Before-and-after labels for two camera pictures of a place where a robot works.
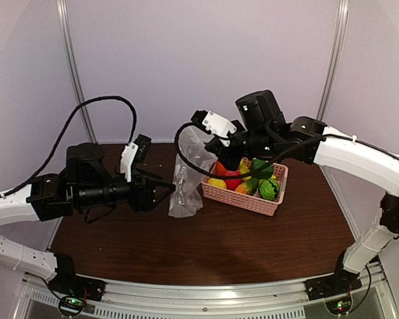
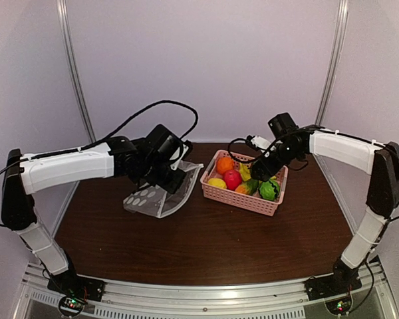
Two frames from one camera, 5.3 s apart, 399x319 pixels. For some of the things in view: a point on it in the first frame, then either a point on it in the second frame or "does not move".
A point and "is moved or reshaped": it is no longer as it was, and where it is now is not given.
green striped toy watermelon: [269, 189] does not move
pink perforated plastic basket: [250, 203] does not move
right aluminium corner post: [340, 34] does not move
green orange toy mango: [249, 187] does not move
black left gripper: [146, 201] → [171, 186]
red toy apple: [231, 183] does not move
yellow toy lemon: [217, 182] does not move
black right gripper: [230, 162] → [258, 165]
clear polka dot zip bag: [187, 196] is moved or reshaped
